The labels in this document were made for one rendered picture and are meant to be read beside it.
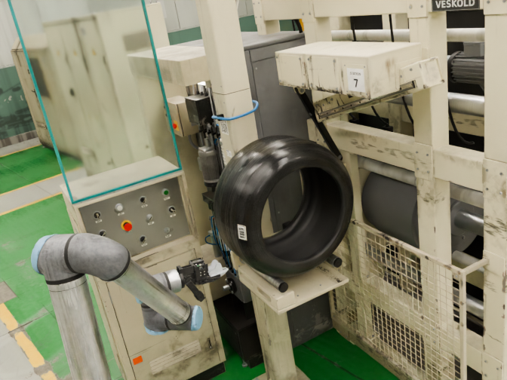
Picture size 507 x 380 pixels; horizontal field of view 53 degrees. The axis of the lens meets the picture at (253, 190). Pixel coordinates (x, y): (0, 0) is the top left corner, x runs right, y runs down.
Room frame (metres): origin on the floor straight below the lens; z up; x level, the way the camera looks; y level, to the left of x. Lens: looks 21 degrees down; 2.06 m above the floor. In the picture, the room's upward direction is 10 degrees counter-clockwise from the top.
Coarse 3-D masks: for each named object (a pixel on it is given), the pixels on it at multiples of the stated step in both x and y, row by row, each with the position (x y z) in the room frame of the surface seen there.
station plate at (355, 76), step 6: (348, 72) 1.82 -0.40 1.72; (354, 72) 1.78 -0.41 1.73; (360, 72) 1.76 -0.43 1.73; (348, 78) 1.82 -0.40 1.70; (354, 78) 1.79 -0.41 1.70; (360, 78) 1.76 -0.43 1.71; (354, 84) 1.79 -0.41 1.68; (360, 84) 1.76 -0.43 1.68; (354, 90) 1.79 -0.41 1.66; (360, 90) 1.76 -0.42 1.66
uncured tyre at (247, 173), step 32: (256, 160) 1.89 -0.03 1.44; (288, 160) 1.86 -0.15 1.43; (320, 160) 1.91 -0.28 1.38; (224, 192) 1.91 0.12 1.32; (256, 192) 1.79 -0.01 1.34; (320, 192) 2.20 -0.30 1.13; (352, 192) 2.00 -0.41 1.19; (224, 224) 1.87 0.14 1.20; (256, 224) 1.77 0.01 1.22; (320, 224) 2.13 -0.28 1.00; (256, 256) 1.78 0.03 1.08; (288, 256) 2.04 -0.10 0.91; (320, 256) 1.89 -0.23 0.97
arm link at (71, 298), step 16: (48, 240) 1.37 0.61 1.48; (64, 240) 1.35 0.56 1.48; (32, 256) 1.35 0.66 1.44; (48, 256) 1.33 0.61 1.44; (64, 256) 1.31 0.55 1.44; (48, 272) 1.32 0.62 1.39; (64, 272) 1.32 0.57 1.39; (48, 288) 1.34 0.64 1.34; (64, 288) 1.31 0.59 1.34; (80, 288) 1.33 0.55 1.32; (64, 304) 1.31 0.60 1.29; (80, 304) 1.32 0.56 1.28; (64, 320) 1.30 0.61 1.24; (80, 320) 1.30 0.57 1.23; (96, 320) 1.35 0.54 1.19; (64, 336) 1.30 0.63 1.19; (80, 336) 1.29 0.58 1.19; (96, 336) 1.32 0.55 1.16; (80, 352) 1.28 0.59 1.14; (96, 352) 1.30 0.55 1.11; (80, 368) 1.27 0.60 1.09; (96, 368) 1.28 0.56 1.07
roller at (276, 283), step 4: (252, 268) 2.01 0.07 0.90; (260, 272) 1.94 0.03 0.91; (264, 276) 1.91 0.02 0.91; (268, 276) 1.89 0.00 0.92; (272, 276) 1.88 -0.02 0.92; (268, 280) 1.88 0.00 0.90; (272, 280) 1.85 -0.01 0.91; (276, 280) 1.84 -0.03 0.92; (280, 280) 1.83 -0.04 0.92; (272, 284) 1.85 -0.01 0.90; (276, 284) 1.82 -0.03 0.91; (280, 284) 1.81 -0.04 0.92; (284, 284) 1.81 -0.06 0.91; (276, 288) 1.82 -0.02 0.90; (280, 288) 1.80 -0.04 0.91; (284, 288) 1.81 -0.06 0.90
